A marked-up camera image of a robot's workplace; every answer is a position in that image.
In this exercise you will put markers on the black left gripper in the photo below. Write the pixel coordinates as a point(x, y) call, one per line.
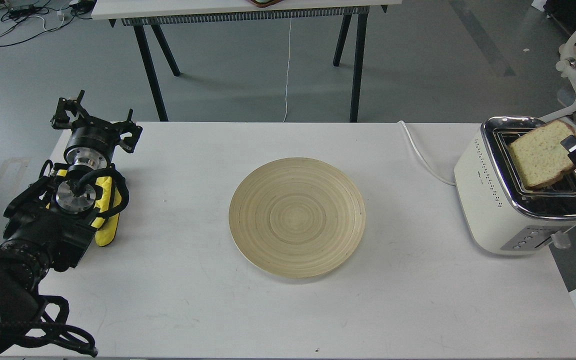
point(92, 143)

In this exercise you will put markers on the slice of bread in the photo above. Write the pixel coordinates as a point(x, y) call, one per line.
point(539, 157)

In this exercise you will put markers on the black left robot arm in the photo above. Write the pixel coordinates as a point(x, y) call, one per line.
point(53, 222)

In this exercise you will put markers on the cream and chrome toaster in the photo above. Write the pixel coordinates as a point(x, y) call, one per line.
point(505, 217)

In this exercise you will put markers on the yellow cloth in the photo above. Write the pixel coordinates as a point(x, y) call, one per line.
point(103, 194)

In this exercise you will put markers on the white background table black legs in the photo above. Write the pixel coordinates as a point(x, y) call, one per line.
point(246, 38)

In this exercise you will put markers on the round wooden plate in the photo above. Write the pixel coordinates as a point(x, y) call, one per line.
point(297, 217)

